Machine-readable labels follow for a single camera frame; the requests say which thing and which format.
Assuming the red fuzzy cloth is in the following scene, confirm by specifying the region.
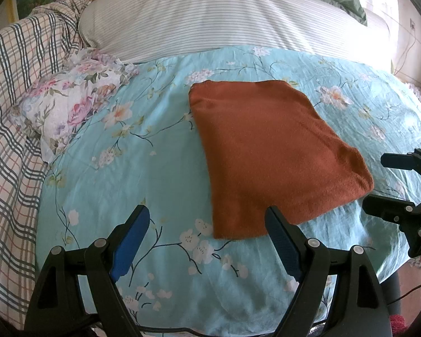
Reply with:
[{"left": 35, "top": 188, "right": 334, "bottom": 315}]
[{"left": 389, "top": 315, "right": 413, "bottom": 337}]

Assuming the floral ruffled pillow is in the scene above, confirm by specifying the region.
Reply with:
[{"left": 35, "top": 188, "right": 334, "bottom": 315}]
[{"left": 9, "top": 47, "right": 141, "bottom": 164}]

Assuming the grey bed leg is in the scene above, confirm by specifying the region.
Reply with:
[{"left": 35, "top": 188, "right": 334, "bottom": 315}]
[{"left": 389, "top": 273, "right": 402, "bottom": 316}]

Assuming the orange knit sweater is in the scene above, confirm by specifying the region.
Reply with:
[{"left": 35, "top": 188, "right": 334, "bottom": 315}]
[{"left": 188, "top": 80, "right": 375, "bottom": 240}]

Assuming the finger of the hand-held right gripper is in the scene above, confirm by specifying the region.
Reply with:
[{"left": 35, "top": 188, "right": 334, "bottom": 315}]
[
  {"left": 381, "top": 148, "right": 421, "bottom": 183},
  {"left": 362, "top": 194, "right": 421, "bottom": 258}
]

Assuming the plaid blanket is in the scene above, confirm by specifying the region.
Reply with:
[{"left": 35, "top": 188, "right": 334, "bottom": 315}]
[{"left": 0, "top": 0, "right": 92, "bottom": 331}]

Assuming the turquoise floral bed sheet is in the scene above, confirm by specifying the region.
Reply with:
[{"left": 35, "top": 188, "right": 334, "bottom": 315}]
[{"left": 35, "top": 45, "right": 421, "bottom": 336}]

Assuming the white striped bolster pillow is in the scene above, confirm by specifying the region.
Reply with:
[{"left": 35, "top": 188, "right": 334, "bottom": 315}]
[{"left": 78, "top": 0, "right": 393, "bottom": 74}]

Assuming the black cable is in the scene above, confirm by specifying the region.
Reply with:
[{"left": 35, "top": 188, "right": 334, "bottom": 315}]
[{"left": 386, "top": 277, "right": 421, "bottom": 306}]

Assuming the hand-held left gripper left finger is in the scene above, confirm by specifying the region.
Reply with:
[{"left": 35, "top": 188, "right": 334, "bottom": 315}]
[{"left": 24, "top": 204, "right": 151, "bottom": 337}]

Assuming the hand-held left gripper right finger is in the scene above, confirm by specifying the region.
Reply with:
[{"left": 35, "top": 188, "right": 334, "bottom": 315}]
[{"left": 265, "top": 206, "right": 393, "bottom": 337}]

